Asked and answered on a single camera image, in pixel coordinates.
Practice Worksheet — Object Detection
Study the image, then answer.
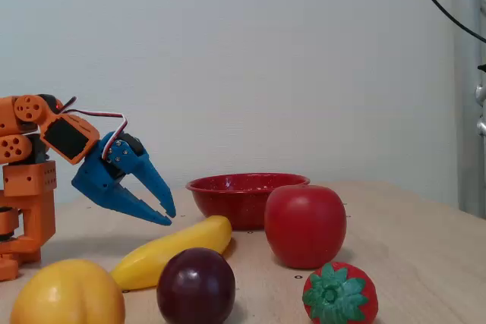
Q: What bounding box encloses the red speckled bowl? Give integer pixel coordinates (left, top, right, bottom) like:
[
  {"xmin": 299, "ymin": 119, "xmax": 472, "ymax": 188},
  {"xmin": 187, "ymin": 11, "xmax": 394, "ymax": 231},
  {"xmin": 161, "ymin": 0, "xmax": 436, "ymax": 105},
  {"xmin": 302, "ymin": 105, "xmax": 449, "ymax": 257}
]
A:
[{"xmin": 185, "ymin": 172, "xmax": 311, "ymax": 231}]

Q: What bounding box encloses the grey metal post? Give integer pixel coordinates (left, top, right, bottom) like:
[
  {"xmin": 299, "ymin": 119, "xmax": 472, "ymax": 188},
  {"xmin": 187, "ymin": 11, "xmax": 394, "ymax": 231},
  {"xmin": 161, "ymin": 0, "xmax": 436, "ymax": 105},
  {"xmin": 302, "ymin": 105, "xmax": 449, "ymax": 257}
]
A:
[{"xmin": 453, "ymin": 0, "xmax": 486, "ymax": 221}]

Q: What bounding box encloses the dark purple plum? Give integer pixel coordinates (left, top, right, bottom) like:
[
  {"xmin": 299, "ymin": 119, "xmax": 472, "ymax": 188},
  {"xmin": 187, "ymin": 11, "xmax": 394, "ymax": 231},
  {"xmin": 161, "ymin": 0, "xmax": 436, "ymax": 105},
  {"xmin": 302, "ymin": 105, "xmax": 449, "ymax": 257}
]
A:
[{"xmin": 156, "ymin": 247, "xmax": 237, "ymax": 324}]

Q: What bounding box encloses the red strawberry with green leaves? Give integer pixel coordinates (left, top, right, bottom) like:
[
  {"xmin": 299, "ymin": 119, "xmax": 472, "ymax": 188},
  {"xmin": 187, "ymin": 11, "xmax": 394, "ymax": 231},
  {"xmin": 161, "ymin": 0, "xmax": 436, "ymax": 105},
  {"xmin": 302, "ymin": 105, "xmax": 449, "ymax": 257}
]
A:
[{"xmin": 302, "ymin": 261, "xmax": 379, "ymax": 324}]

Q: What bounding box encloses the yellow orange peach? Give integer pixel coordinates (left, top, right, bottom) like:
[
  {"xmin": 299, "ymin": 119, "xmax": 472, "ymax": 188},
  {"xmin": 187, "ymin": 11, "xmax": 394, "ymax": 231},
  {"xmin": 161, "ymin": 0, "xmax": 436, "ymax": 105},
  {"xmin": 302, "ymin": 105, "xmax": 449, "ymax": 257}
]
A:
[{"xmin": 10, "ymin": 259, "xmax": 126, "ymax": 324}]

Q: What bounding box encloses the white red black servo cable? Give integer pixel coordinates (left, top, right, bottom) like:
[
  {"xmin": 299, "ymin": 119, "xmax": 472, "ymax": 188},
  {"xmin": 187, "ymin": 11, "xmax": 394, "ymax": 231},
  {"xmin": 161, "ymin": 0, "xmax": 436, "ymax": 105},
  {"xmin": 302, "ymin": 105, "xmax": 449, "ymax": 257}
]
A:
[{"xmin": 62, "ymin": 96, "xmax": 128, "ymax": 159}]

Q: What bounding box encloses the red apple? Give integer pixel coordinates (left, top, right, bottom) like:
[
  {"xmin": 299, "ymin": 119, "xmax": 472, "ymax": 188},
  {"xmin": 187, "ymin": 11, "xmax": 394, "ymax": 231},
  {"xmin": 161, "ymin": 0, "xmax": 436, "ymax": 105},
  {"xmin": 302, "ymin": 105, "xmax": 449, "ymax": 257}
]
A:
[{"xmin": 264, "ymin": 184, "xmax": 348, "ymax": 269}]

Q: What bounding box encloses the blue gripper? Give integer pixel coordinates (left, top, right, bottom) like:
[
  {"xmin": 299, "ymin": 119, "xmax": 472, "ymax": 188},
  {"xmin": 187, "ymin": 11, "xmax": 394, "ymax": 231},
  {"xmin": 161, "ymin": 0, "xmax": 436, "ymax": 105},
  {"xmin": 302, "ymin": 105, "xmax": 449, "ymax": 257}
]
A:
[{"xmin": 71, "ymin": 132, "xmax": 177, "ymax": 226}]

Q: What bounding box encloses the yellow banana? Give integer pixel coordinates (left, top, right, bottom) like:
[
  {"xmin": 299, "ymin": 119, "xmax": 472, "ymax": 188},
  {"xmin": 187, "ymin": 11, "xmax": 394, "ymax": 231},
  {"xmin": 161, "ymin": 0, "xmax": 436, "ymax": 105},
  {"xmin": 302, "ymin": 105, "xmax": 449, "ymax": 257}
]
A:
[{"xmin": 110, "ymin": 215, "xmax": 233, "ymax": 291}]

